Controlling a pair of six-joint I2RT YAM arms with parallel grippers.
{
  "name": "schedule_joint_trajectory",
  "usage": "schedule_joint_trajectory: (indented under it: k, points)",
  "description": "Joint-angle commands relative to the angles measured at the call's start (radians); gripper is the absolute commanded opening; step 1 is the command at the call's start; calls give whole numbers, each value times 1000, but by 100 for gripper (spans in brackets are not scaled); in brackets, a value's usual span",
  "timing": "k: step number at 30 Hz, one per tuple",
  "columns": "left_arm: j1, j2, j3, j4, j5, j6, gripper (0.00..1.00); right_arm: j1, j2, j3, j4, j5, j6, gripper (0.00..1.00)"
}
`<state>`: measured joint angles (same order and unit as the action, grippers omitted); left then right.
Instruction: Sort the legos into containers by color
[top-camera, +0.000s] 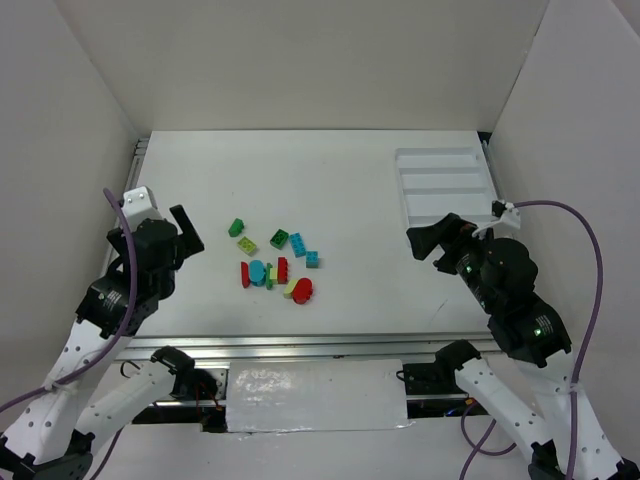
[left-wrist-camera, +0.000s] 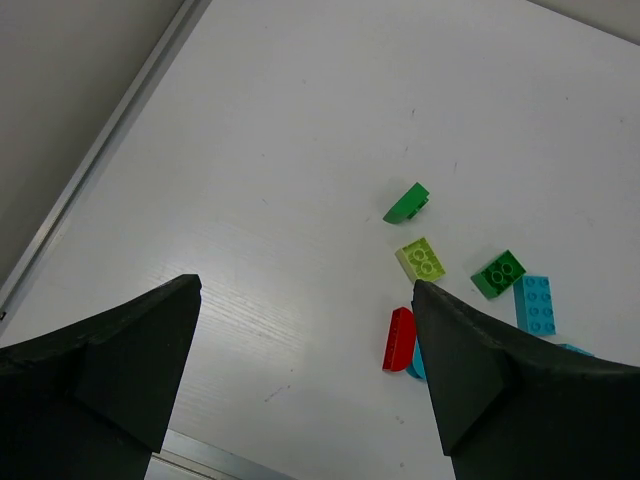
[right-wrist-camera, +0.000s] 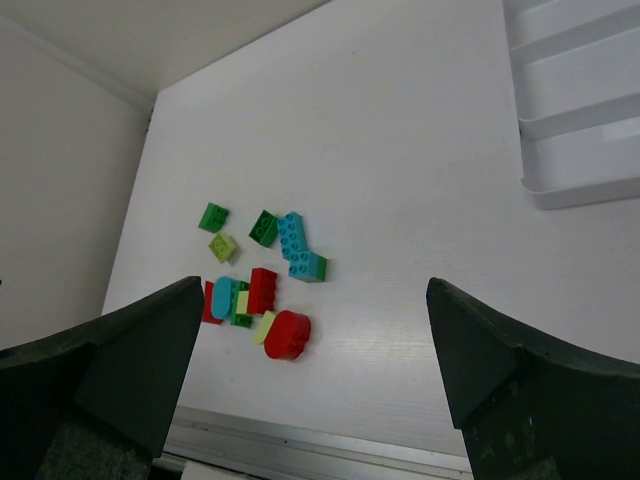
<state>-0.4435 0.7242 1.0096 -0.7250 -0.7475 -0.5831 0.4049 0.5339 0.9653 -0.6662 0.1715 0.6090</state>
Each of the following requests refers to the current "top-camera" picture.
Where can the dark green lego brick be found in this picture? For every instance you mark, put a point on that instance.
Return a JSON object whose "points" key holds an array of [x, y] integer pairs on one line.
{"points": [[279, 239]]}

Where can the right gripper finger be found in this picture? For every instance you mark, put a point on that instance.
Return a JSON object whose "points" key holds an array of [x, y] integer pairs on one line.
{"points": [[444, 264], [423, 240]]}

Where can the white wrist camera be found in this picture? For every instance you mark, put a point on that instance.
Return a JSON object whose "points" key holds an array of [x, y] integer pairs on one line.
{"points": [[504, 215], [139, 205]]}

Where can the green thin lego brick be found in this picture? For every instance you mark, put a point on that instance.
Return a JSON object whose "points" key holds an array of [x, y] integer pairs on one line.
{"points": [[268, 283]]}

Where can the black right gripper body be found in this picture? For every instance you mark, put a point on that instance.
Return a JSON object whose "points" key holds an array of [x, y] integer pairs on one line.
{"points": [[451, 248]]}

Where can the green sloped lego brick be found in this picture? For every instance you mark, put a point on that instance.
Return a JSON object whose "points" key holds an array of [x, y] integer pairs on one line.
{"points": [[236, 228]]}

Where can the blue rounded lego brick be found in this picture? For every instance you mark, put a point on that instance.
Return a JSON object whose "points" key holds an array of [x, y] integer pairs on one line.
{"points": [[257, 273]]}

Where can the pale yellow sloped lego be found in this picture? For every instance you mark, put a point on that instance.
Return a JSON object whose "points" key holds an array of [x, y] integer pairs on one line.
{"points": [[290, 287]]}

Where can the blue long lego brick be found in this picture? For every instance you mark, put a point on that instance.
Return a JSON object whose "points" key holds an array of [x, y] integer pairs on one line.
{"points": [[297, 245]]}

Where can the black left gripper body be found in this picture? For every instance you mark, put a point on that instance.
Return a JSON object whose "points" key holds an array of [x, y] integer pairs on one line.
{"points": [[176, 248]]}

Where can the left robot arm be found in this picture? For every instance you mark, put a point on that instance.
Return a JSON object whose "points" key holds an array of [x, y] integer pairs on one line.
{"points": [[62, 427]]}

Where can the red long lego brick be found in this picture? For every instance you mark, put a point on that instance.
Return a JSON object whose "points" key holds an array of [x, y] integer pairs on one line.
{"points": [[282, 270]]}

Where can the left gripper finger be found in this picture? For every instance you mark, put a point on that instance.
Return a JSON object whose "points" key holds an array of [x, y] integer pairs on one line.
{"points": [[189, 236], [118, 240]]}

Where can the red rounded lego brick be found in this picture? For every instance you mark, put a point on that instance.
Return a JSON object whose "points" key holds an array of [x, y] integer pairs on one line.
{"points": [[302, 291]]}

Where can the lime green lego brick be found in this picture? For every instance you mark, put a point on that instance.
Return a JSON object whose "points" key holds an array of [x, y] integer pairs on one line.
{"points": [[247, 246]]}

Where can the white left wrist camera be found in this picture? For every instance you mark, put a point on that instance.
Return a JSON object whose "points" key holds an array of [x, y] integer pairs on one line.
{"points": [[139, 205]]}

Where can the red curved lego brick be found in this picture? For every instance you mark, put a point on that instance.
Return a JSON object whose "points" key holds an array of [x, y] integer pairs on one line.
{"points": [[245, 279]]}

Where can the small teal lego brick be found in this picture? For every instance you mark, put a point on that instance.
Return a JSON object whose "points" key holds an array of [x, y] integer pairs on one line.
{"points": [[312, 259]]}

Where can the white compartment tray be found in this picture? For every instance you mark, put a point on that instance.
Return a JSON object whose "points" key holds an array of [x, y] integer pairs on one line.
{"points": [[434, 182]]}

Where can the white taped cover panel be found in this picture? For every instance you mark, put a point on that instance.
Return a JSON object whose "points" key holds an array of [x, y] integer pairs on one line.
{"points": [[316, 396]]}

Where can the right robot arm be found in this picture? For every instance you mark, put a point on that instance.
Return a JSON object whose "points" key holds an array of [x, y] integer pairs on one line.
{"points": [[562, 438]]}

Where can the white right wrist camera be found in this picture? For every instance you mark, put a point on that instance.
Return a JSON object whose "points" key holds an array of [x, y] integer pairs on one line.
{"points": [[504, 215]]}

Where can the aluminium front rail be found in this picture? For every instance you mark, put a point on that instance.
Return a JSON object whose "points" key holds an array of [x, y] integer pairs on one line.
{"points": [[307, 347]]}

